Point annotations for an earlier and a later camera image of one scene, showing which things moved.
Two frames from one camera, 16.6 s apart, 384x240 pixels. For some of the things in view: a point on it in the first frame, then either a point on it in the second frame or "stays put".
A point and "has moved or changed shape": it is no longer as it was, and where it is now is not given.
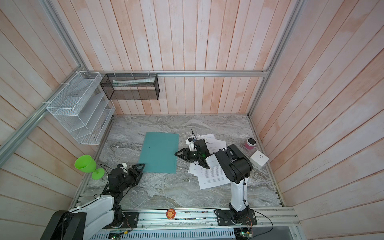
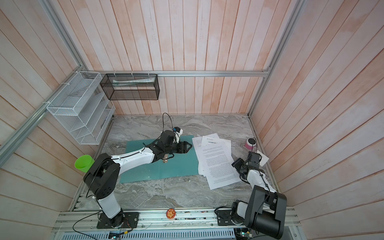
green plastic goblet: x=86 y=163 stays put
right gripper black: x=185 y=151 to x=238 y=162
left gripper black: x=138 y=174 to x=183 y=147
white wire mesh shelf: x=83 y=106 stays put
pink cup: x=250 y=143 stays put
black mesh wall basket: x=131 y=86 stays put
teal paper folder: x=158 y=153 has moved or changed shape
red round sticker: x=170 y=213 stays put
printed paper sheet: x=212 y=177 has moved or changed shape
